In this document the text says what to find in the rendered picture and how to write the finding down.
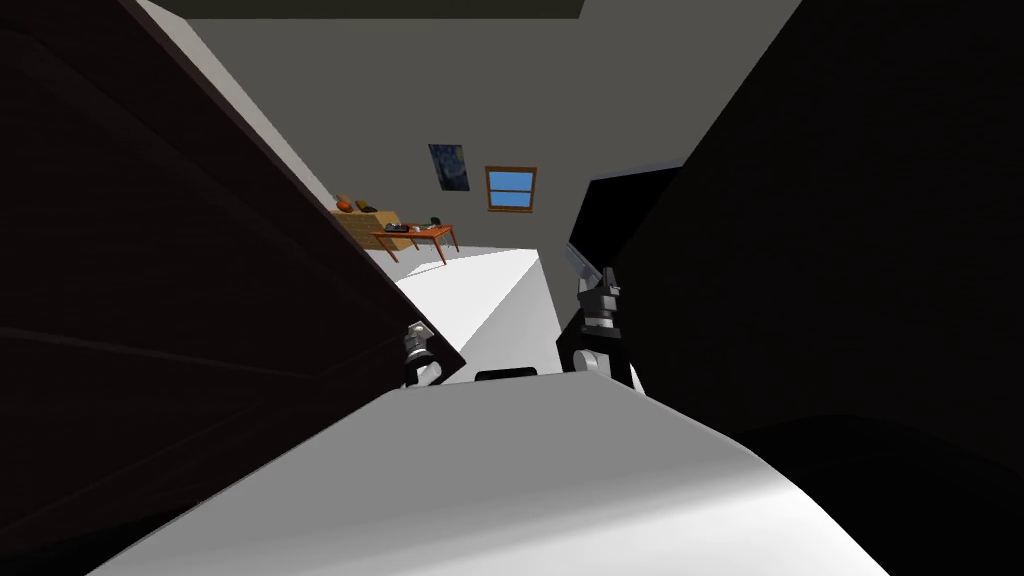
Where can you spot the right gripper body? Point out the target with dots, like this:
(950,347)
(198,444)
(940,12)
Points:
(620,220)

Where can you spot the dark blue wall picture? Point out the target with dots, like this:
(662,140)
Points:
(449,167)

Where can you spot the wooden framed window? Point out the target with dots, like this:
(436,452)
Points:
(510,189)

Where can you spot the orange wooden table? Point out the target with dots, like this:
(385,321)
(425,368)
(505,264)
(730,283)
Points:
(424,233)

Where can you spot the dark brown door leaf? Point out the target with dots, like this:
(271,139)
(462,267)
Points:
(160,264)

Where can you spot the tan wooden cabinet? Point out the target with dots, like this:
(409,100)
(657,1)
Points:
(374,226)

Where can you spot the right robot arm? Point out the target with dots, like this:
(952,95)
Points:
(600,314)

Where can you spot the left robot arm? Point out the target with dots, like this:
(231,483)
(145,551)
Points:
(421,358)

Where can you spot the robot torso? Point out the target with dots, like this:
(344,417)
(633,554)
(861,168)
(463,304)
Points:
(512,480)

